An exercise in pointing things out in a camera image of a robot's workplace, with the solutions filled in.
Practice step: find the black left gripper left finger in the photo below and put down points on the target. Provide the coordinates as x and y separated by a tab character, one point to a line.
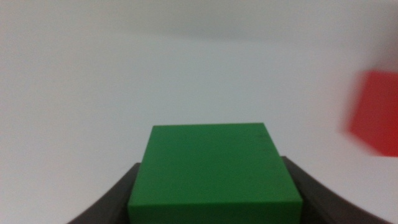
109	202

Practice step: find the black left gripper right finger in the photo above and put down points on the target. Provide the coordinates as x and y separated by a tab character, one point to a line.
329	202

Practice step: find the green cube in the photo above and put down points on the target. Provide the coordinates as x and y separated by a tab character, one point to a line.
214	174

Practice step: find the red cube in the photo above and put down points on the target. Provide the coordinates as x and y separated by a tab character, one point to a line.
377	115

